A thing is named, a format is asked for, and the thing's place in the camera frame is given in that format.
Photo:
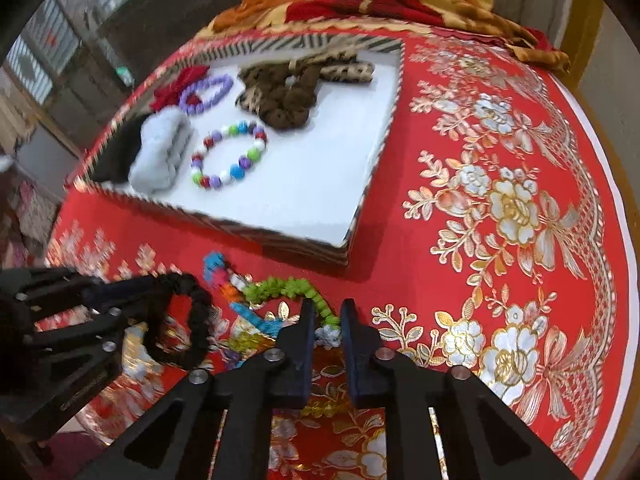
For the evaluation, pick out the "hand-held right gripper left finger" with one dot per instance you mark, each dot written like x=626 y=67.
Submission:
x=306 y=355

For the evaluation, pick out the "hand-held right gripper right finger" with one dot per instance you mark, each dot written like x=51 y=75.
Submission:
x=356 y=360

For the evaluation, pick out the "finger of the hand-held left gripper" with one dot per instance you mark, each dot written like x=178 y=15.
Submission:
x=75 y=285
x=100 y=325

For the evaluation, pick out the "black scrunchie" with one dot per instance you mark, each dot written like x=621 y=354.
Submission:
x=200 y=320

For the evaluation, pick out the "black velvet bow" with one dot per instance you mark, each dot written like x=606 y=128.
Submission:
x=117 y=160

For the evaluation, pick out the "white fluffy scrunchie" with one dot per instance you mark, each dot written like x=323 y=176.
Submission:
x=155 y=160

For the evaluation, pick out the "striped shallow box tray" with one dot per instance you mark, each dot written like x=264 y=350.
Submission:
x=300 y=185

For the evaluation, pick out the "red velvet bow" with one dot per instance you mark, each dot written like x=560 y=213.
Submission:
x=172 y=92

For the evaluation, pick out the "brown scrunchie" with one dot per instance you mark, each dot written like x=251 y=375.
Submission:
x=290 y=105

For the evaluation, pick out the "beige patterned bow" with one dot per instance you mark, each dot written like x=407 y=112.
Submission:
x=350 y=71

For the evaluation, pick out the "floral cloth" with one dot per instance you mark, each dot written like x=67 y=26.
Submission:
x=25 y=220

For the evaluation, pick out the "red floral tablecloth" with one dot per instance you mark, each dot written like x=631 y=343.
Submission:
x=425 y=270

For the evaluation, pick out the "barred window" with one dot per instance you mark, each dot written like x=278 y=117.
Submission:
x=55 y=30

